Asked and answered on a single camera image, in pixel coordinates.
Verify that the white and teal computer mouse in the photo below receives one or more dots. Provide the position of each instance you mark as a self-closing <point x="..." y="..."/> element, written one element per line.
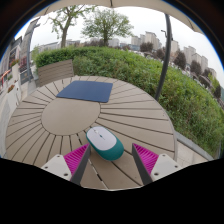
<point x="102" y="140"/>

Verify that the white flower planter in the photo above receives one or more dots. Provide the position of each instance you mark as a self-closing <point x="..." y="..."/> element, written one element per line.
<point x="14" y="95"/>

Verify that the distant apartment buildings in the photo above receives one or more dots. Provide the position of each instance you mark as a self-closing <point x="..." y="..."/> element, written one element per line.
<point x="150" y="40"/>

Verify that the grey slatted outdoor chair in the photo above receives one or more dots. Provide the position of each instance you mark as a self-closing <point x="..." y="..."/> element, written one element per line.
<point x="55" y="72"/>

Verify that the round-crowned tree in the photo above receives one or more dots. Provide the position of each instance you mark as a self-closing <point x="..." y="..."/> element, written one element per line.
<point x="106" y="25"/>

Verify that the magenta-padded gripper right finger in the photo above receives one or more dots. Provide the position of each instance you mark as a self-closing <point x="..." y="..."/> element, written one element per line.
<point x="164" y="165"/>

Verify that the dark blue mouse pad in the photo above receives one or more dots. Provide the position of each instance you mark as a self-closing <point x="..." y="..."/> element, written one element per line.
<point x="86" y="91"/>

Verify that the curved dark umbrella pole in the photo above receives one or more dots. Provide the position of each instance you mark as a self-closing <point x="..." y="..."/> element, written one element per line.
<point x="165" y="60"/>

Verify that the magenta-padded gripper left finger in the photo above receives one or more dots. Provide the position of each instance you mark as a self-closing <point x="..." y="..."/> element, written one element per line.
<point x="59" y="165"/>

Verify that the thin-crowned tree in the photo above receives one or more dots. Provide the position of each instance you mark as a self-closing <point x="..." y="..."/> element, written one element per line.
<point x="65" y="23"/>

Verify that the beige umbrella canopy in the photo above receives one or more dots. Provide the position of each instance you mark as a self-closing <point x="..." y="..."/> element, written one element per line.
<point x="133" y="4"/>

